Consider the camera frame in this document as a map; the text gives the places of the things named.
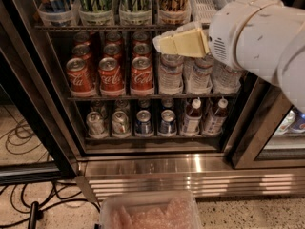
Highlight back centre cola can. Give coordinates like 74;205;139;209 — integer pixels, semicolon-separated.
105;31;124;45

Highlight back left silver can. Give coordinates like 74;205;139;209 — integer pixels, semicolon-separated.
91;100;108;118

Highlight open fridge glass door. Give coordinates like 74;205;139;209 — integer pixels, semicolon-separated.
0;0;77;185

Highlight wire shelf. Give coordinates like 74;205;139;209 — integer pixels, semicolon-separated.
68;93;237;101
35;25;179;32

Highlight black floor cables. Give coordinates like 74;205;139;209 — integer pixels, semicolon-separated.
0;117;101;229

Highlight right fridge glass door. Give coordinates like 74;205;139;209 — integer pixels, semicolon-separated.
232;78;305;169

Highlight front middle water bottle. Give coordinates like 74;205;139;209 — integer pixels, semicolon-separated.
189;55;214;94

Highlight front left silver can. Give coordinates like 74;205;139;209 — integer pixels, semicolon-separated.
86;112;105;135

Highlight blue can behind right door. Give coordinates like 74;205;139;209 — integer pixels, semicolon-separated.
289;111;305;134

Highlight front right cola can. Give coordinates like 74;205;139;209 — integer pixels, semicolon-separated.
131;56;153;91

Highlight cola can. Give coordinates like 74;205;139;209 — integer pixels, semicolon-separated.
131;56;153;91
66;58;93;93
72;44;93;60
73;31;92;46
105;31;124;45
132;43;152;58
103;44;123;60
98;57;123;92
132;31;151;45

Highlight middle right cola can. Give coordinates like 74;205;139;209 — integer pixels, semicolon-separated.
132;43;152;58

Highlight front left cola can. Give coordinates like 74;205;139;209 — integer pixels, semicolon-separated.
66;58;93;93

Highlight front right blue can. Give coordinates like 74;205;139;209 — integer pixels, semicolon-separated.
159;110;176;135

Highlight front middle cola can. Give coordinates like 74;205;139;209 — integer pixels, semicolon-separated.
98;57;123;92

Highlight left tea bottle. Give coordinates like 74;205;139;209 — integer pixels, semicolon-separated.
181;98;202;136

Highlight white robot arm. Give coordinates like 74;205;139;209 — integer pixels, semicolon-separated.
152;0;305;112

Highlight steel fridge base grille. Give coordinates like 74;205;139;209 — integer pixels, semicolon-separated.
75;154;305;202

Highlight silver can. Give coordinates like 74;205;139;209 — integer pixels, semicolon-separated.
91;100;108;118
86;112;105;135
114;100;130;114
112;111;131;136

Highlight middle centre cola can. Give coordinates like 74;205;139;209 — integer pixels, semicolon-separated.
103;44;123;60

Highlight front left blue can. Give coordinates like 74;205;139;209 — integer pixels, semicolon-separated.
135;110;153;135

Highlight top wire shelf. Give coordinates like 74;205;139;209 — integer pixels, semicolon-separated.
35;25;179;32

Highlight tea bottle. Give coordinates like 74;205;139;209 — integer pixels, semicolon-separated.
181;98;202;136
203;98;228;136

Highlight right tea bottle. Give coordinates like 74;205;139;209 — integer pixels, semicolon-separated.
203;98;228;136

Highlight back right cola can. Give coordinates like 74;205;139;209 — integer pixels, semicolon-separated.
132;31;151;45

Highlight clear plastic bin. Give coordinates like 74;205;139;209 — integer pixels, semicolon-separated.
100;191;203;229

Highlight middle wire shelf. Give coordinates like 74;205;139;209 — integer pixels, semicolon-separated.
68;93;237;101

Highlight middle left cola can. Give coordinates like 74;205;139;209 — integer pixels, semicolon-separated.
72;44;93;60

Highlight back left cola can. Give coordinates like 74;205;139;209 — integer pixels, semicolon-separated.
73;31;92;46

